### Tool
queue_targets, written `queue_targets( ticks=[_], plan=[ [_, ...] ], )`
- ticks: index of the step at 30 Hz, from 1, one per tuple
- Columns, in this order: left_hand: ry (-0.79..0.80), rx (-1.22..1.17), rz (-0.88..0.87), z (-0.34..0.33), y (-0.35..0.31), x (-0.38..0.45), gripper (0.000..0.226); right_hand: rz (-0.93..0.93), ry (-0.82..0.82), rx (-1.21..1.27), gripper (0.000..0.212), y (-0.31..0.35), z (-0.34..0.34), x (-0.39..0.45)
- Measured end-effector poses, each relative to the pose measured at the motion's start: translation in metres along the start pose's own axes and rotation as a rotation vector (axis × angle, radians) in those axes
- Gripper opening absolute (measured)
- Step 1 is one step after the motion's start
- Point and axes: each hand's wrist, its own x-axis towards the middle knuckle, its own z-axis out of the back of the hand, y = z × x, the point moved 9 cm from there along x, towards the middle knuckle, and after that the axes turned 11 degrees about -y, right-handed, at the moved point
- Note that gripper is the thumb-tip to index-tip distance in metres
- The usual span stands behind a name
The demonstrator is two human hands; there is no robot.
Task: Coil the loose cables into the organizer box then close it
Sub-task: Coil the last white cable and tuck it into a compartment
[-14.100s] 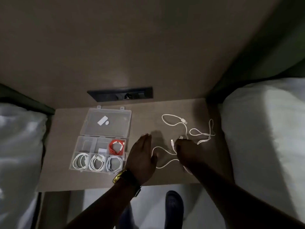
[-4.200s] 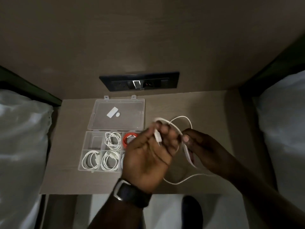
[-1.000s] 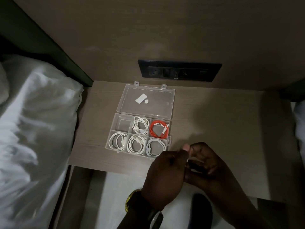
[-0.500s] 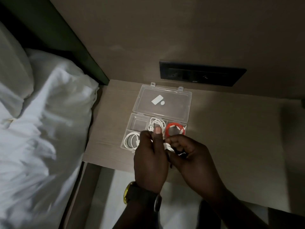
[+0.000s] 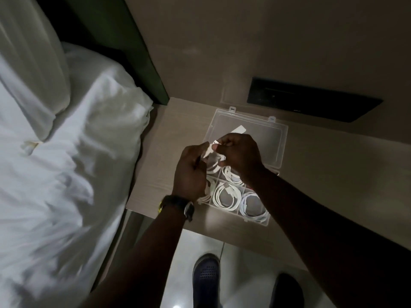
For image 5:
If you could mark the person's left hand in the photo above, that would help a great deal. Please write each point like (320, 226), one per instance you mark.
(189, 173)

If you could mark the person's right hand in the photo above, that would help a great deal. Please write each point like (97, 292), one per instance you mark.
(242, 157)

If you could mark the clear plastic organizer box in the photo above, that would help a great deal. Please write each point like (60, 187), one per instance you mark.
(266, 141)

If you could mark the person's right forearm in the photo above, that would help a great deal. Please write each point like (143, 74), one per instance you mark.
(321, 240)

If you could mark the person's left forearm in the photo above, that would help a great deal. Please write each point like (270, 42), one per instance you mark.
(138, 263)

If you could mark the black and gold wristwatch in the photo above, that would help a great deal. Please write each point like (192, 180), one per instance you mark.
(179, 203)

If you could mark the dark blue clog shoe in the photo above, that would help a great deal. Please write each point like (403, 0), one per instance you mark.
(207, 279)
(285, 295)

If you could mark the white bed duvet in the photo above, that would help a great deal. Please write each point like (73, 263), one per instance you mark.
(64, 189)

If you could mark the dark green headboard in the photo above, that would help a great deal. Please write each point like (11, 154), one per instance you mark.
(128, 44)

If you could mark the white pillow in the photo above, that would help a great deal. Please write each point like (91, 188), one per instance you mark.
(25, 60)

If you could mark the black wall socket panel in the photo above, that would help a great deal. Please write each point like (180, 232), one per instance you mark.
(305, 99)

